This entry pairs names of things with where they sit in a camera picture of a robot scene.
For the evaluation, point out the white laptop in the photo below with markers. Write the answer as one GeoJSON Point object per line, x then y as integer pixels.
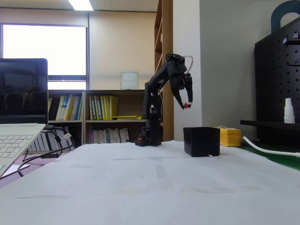
{"type": "Point", "coordinates": [23, 93]}

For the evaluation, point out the small red pawn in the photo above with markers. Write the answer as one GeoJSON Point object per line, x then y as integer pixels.
{"type": "Point", "coordinates": [186, 105]}

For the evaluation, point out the white paper sheet cover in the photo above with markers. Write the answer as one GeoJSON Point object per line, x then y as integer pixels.
{"type": "Point", "coordinates": [187, 187]}

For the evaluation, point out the white book row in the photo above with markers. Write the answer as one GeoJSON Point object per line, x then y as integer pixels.
{"type": "Point", "coordinates": [42, 144]}

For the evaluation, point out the green desk mat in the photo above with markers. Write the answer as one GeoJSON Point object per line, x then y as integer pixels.
{"type": "Point", "coordinates": [281, 160]}

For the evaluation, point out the mixed colour book row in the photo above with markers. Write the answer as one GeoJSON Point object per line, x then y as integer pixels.
{"type": "Point", "coordinates": [105, 136]}

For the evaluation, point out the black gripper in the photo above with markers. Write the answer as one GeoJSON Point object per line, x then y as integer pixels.
{"type": "Point", "coordinates": [180, 85]}

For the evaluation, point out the ceiling light panel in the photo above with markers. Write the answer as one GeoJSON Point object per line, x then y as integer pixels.
{"type": "Point", "coordinates": [80, 4]}

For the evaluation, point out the black pegboard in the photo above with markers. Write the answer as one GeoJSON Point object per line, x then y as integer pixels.
{"type": "Point", "coordinates": [276, 82]}

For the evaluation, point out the teal arch sign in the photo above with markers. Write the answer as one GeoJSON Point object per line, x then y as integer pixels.
{"type": "Point", "coordinates": [275, 18]}

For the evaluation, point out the bright window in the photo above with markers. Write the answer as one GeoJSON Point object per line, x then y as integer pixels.
{"type": "Point", "coordinates": [44, 47]}

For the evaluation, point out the yellow cardboard box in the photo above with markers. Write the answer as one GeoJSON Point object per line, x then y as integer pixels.
{"type": "Point", "coordinates": [230, 138]}

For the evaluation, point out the white plastic bottle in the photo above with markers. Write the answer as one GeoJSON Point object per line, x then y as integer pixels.
{"type": "Point", "coordinates": [289, 114]}

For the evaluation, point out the black square container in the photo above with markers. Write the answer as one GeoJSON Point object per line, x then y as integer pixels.
{"type": "Point", "coordinates": [201, 143]}

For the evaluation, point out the low wooden bookshelf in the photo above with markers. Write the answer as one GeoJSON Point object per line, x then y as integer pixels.
{"type": "Point", "coordinates": [66, 123]}
{"type": "Point", "coordinates": [105, 123]}

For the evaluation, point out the tall wooden bookshelf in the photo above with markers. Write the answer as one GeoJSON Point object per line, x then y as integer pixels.
{"type": "Point", "coordinates": [167, 35]}

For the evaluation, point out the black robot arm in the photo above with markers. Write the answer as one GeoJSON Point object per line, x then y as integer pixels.
{"type": "Point", "coordinates": [152, 105]}

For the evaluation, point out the white paper slip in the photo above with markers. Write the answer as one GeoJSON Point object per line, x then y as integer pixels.
{"type": "Point", "coordinates": [16, 170]}

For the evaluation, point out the framed white certificate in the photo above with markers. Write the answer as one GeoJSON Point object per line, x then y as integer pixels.
{"type": "Point", "coordinates": [129, 80]}

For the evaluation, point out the yellow blue book row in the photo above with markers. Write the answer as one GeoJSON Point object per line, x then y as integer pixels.
{"type": "Point", "coordinates": [68, 107]}

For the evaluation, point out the flat yellow book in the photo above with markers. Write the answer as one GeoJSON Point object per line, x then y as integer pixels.
{"type": "Point", "coordinates": [126, 117]}

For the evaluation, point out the yellow green book row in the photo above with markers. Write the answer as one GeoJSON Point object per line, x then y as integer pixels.
{"type": "Point", "coordinates": [103, 107]}

